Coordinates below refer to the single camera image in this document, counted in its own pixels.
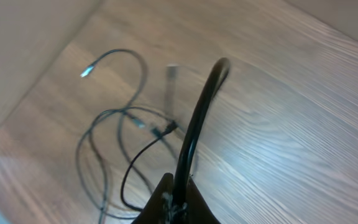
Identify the black cable grey metal plug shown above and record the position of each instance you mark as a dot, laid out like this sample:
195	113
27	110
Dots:
42	148

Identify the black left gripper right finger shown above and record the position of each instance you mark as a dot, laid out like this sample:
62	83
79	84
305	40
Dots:
198	210

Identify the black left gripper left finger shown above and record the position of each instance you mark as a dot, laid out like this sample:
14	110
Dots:
154	211

